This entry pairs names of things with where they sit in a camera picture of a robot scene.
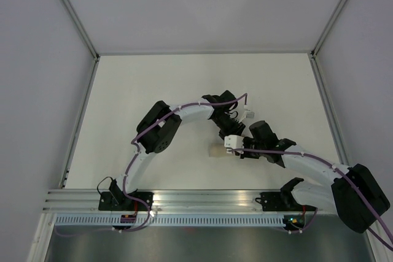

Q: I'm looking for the white slotted cable duct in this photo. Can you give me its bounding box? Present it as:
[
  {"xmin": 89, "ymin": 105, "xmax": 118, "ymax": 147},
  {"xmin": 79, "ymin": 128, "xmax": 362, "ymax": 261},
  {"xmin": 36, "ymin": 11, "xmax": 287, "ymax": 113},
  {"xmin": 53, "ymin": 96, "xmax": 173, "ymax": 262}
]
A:
[{"xmin": 55, "ymin": 214, "xmax": 284, "ymax": 227}]

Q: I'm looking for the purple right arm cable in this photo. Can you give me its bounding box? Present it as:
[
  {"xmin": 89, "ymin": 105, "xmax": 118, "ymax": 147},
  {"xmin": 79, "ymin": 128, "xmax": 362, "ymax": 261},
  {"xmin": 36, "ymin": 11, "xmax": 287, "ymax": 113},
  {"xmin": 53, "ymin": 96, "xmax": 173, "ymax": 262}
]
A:
[{"xmin": 232, "ymin": 148, "xmax": 393, "ymax": 252}]

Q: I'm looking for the left aluminium frame post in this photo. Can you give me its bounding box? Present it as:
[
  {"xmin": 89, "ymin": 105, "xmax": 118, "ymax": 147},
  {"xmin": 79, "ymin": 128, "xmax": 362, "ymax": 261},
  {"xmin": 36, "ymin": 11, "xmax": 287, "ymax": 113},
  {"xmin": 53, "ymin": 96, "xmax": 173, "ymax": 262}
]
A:
[{"xmin": 41, "ymin": 0, "xmax": 99, "ymax": 60}]

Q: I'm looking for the aluminium mounting rail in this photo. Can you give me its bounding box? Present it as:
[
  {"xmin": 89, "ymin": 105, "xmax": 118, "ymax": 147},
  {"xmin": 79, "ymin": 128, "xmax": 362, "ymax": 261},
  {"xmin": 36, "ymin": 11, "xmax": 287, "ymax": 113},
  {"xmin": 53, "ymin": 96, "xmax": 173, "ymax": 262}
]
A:
[{"xmin": 41, "ymin": 188, "xmax": 295, "ymax": 214}]

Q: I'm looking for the aluminium frame post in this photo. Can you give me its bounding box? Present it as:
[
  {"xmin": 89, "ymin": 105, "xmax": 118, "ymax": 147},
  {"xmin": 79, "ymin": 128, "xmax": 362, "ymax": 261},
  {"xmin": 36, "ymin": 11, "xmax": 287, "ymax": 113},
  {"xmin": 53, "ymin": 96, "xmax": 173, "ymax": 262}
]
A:
[
  {"xmin": 310, "ymin": 0, "xmax": 368, "ymax": 56},
  {"xmin": 41, "ymin": 0, "xmax": 99, "ymax": 60}
]

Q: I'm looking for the beige cloth napkin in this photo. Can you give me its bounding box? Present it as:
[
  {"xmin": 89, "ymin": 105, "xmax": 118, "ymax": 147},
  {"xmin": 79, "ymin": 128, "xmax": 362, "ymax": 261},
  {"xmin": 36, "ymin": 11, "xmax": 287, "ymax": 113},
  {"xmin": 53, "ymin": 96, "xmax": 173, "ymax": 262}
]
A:
[{"xmin": 208, "ymin": 143, "xmax": 230, "ymax": 158}]

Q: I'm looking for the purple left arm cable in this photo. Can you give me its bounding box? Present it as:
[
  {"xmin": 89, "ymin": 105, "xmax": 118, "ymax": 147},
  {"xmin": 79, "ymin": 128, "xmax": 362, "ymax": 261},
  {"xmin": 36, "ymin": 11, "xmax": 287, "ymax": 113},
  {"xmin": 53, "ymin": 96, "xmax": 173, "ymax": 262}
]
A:
[{"xmin": 54, "ymin": 92, "xmax": 249, "ymax": 237}]

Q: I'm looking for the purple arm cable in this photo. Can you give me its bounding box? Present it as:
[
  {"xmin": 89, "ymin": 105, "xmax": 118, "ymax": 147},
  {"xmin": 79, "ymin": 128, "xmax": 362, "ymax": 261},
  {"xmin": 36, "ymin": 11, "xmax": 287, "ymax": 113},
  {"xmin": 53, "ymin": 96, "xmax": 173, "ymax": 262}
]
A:
[
  {"xmin": 54, "ymin": 92, "xmax": 249, "ymax": 237},
  {"xmin": 232, "ymin": 148, "xmax": 393, "ymax": 252}
]

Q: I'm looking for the right aluminium frame post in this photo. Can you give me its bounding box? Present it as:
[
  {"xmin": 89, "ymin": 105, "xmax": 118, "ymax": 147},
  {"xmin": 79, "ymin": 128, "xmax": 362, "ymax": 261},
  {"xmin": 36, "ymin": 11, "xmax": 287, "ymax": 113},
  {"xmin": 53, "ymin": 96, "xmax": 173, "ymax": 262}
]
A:
[{"xmin": 310, "ymin": 0, "xmax": 368, "ymax": 56}]

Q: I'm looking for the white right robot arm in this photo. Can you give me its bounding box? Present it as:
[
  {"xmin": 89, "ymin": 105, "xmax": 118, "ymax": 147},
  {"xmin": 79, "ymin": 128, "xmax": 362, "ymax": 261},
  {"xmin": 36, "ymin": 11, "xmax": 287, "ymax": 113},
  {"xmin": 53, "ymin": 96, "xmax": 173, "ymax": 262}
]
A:
[{"xmin": 225, "ymin": 121, "xmax": 391, "ymax": 233}]

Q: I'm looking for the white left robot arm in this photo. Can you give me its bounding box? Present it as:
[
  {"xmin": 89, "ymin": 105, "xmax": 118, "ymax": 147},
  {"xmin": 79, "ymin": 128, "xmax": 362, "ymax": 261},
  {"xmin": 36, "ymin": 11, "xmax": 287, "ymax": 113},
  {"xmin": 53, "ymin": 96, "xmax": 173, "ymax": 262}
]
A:
[{"xmin": 98, "ymin": 90, "xmax": 247, "ymax": 211}]

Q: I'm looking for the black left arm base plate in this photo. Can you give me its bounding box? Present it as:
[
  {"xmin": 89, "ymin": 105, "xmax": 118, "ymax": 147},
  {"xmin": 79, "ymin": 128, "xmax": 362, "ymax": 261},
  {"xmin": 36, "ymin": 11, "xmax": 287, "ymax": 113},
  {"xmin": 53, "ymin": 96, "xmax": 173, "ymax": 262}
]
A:
[{"xmin": 98, "ymin": 191, "xmax": 154, "ymax": 212}]

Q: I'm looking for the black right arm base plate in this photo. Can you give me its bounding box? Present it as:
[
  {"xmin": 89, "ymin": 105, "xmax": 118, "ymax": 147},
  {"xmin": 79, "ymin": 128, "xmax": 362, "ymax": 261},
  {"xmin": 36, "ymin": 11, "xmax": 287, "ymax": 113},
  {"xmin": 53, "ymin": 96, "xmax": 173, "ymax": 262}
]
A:
[{"xmin": 255, "ymin": 191, "xmax": 316, "ymax": 212}]

